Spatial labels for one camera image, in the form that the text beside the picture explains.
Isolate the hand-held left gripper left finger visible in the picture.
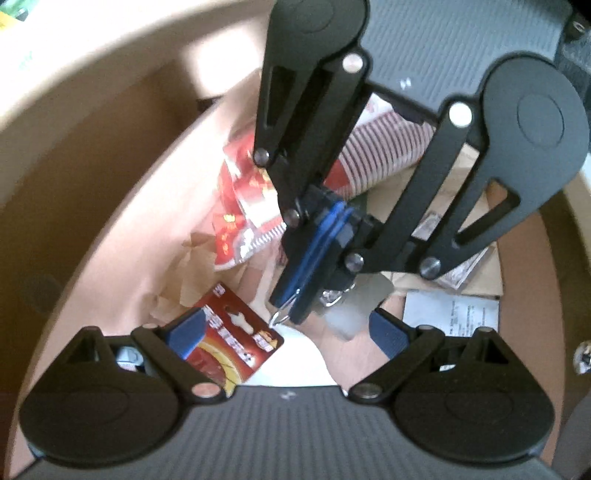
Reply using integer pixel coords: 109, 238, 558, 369
61, 307, 230, 405

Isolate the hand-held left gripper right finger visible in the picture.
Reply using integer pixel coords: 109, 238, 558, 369
346, 308, 523, 404

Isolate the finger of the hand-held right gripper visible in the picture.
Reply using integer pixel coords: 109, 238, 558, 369
295, 87, 540, 325
253, 50, 371, 325

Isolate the small metal wire hook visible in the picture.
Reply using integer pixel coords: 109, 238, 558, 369
270, 288, 305, 329

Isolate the red card blister package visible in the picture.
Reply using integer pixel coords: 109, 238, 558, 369
168, 282, 285, 385

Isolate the silver metal clip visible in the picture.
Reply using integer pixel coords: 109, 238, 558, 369
321, 282, 355, 308

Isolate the crumpled brown paper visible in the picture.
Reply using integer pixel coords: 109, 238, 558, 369
151, 230, 223, 325

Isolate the white printed receipt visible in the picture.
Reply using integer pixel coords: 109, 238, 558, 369
402, 291, 501, 343

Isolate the red striped paper cup stack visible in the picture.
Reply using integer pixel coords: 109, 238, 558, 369
323, 92, 437, 200

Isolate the white paper sheet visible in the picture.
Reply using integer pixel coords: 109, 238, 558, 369
252, 318, 343, 387

